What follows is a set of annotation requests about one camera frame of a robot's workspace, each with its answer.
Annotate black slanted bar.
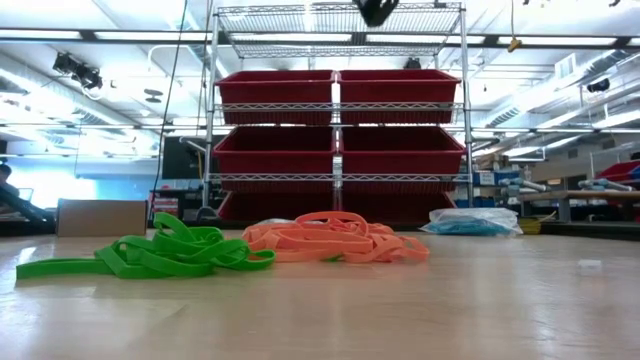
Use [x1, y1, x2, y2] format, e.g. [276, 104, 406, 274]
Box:
[0, 187, 55, 224]

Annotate blue rubber bands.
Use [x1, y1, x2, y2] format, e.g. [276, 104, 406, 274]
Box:
[424, 218, 511, 236]

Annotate orange rubber bands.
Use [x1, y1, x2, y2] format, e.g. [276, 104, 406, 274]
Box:
[242, 210, 431, 265]

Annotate person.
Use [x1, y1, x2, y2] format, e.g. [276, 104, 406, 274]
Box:
[0, 162, 21, 199]

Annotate black monitor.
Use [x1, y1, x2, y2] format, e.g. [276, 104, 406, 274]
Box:
[160, 134, 217, 180]

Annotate red white box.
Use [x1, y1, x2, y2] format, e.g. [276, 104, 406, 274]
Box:
[151, 196, 180, 220]

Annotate distant cardboard boxes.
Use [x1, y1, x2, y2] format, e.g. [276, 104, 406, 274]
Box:
[473, 151, 512, 172]

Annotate clear plastic zip bag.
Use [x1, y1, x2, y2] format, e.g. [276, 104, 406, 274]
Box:
[419, 207, 524, 237]

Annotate hanging black cable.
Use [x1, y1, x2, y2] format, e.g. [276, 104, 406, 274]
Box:
[149, 0, 189, 216]

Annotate yellow coil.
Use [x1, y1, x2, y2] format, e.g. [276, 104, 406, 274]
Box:
[518, 215, 545, 236]

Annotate cart caster wheel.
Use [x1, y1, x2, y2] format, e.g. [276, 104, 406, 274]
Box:
[195, 204, 220, 225]

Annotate small cardboard box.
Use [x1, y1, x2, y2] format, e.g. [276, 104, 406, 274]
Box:
[56, 198, 149, 237]

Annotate green rubber bands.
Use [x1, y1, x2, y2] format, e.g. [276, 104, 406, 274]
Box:
[14, 212, 277, 280]

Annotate chrome wire shelf cart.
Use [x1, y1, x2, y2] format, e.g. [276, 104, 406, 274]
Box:
[202, 2, 476, 224]

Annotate long ceiling light strip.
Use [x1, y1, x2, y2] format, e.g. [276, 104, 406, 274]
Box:
[469, 34, 619, 47]
[93, 29, 209, 42]

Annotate yellow hanging plug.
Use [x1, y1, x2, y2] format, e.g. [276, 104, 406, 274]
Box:
[507, 0, 524, 54]

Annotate red storage tray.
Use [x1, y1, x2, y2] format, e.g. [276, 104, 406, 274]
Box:
[594, 159, 640, 183]

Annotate wooden workbench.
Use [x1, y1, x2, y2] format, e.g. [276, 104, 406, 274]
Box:
[517, 188, 640, 224]

